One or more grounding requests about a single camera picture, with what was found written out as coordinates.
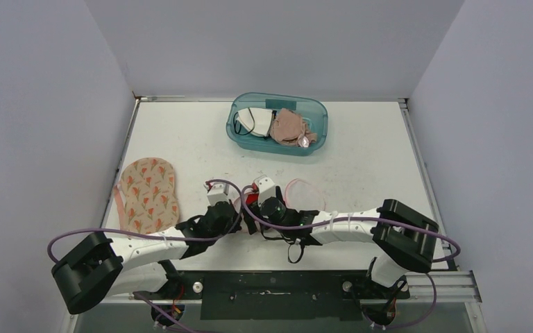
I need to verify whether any red bra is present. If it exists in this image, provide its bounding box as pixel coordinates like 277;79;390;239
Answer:
241;193;259;210

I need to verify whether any white mesh laundry bag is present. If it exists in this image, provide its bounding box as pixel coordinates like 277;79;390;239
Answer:
233;178;326;234

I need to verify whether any beige bra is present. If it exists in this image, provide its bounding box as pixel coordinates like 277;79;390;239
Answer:
270;108;318;148

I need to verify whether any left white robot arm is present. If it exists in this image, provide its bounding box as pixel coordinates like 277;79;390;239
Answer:
51;201;241;314

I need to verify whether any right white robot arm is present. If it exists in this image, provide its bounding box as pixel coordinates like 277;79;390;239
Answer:
241;197;439;298

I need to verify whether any floral beige laundry bag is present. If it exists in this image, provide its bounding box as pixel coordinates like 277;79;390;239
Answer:
114;157;180;234

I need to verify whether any white bra with black trim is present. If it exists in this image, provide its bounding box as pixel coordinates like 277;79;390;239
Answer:
233;108;277;139

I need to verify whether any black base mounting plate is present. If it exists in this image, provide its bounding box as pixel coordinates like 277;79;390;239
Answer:
149;270;410;321

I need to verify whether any teal plastic bin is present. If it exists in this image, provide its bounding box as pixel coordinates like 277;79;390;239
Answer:
226;92;328;156

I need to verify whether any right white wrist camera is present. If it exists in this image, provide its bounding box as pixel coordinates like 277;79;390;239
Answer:
252;175;277;205

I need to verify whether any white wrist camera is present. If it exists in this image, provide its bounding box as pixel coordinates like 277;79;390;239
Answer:
205;182;230;206
252;175;277;205

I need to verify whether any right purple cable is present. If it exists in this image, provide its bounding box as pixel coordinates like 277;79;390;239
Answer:
240;185;462;264

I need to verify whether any purple cable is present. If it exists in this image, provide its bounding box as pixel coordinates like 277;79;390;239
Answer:
46;179;246;333
240;185;462;264

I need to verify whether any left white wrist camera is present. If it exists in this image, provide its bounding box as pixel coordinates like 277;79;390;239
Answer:
205;182;230;206

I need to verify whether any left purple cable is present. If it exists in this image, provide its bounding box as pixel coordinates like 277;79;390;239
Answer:
46;179;246;333

